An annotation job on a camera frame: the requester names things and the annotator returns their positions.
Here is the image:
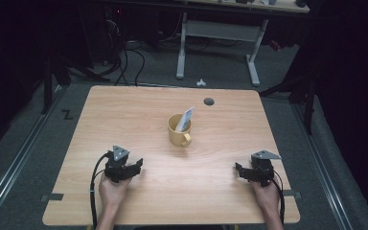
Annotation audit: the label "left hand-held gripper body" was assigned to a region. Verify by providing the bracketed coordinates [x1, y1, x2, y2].
[103, 145, 133, 184]

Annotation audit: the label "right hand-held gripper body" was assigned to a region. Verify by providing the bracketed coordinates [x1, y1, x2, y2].
[248, 149, 283, 188]

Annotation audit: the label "yellow mug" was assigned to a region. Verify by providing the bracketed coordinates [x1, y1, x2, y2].
[167, 113, 194, 149]

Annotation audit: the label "white and blue packet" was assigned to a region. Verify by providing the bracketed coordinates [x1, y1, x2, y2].
[174, 105, 196, 133]

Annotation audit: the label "person's left hand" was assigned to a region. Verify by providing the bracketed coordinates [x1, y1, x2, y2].
[98, 172, 132, 209]

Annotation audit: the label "person's right hand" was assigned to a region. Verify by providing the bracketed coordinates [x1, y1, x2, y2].
[250, 176, 283, 215]

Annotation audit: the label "grey tape strip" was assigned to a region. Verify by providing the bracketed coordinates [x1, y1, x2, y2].
[39, 193, 65, 203]
[282, 189, 303, 201]

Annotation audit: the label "black metal stand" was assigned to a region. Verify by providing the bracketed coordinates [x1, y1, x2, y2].
[40, 52, 111, 116]
[258, 61, 319, 136]

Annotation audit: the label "small red object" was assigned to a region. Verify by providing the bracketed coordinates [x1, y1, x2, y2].
[268, 39, 283, 53]

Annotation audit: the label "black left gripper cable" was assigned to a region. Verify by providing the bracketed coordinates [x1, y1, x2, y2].
[88, 151, 113, 230]

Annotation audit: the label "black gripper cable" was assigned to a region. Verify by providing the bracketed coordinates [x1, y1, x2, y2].
[269, 168, 287, 225]
[88, 151, 113, 230]

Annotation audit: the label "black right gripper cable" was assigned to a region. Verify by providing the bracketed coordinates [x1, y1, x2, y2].
[269, 168, 287, 225]

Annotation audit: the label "metal floor rail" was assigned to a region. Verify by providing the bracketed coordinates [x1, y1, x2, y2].
[290, 103, 355, 230]
[0, 84, 69, 226]

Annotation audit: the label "black floor cables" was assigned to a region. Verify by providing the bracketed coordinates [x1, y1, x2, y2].
[102, 17, 147, 87]

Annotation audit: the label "desk with white metal frame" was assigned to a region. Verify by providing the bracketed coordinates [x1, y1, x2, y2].
[175, 0, 311, 87]

